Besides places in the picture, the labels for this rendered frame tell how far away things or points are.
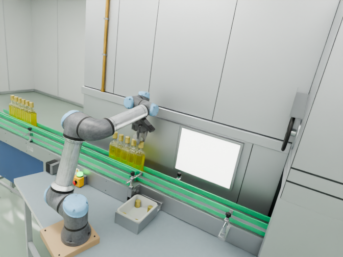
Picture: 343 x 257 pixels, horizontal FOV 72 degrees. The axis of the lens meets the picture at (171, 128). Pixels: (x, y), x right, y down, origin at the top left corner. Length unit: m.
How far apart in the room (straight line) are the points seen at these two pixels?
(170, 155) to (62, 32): 5.74
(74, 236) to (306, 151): 1.15
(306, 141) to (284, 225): 0.41
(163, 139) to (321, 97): 1.03
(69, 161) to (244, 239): 1.06
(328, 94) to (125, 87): 1.31
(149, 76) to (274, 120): 0.87
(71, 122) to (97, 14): 1.03
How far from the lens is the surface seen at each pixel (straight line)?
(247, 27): 1.48
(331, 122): 1.09
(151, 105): 1.38
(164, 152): 1.72
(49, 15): 7.43
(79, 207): 1.29
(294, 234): 1.29
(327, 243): 1.30
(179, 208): 1.62
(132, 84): 1.80
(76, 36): 6.66
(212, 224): 1.58
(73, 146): 1.27
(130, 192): 1.66
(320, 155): 1.12
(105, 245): 1.47
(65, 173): 1.33
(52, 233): 1.50
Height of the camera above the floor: 1.80
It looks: 19 degrees down
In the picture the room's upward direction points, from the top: 9 degrees clockwise
